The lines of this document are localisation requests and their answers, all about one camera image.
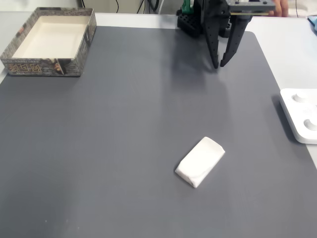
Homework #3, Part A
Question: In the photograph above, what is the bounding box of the white block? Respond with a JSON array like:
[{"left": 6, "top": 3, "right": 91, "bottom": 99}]
[{"left": 175, "top": 136, "right": 226, "bottom": 189}]

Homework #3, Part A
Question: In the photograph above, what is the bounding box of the patterned cardboard box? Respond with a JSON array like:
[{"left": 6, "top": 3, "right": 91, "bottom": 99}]
[{"left": 0, "top": 6, "right": 97, "bottom": 77}]

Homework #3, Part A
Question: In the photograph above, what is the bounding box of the green clamp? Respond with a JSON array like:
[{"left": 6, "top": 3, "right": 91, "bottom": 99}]
[{"left": 181, "top": 0, "right": 196, "bottom": 14}]

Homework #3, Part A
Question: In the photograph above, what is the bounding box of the person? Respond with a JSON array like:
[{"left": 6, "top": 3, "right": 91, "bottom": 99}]
[{"left": 272, "top": 0, "right": 317, "bottom": 18}]

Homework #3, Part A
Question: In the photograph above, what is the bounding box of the blue object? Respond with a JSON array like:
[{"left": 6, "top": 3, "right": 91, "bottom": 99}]
[{"left": 307, "top": 15, "right": 317, "bottom": 34}]

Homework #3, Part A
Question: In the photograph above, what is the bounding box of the white tray with round dimples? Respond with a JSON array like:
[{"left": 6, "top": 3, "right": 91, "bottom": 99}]
[{"left": 279, "top": 88, "right": 317, "bottom": 145}]

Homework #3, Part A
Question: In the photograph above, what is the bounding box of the grey table mat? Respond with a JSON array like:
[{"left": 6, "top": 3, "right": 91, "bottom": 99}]
[{"left": 0, "top": 26, "right": 317, "bottom": 238}]

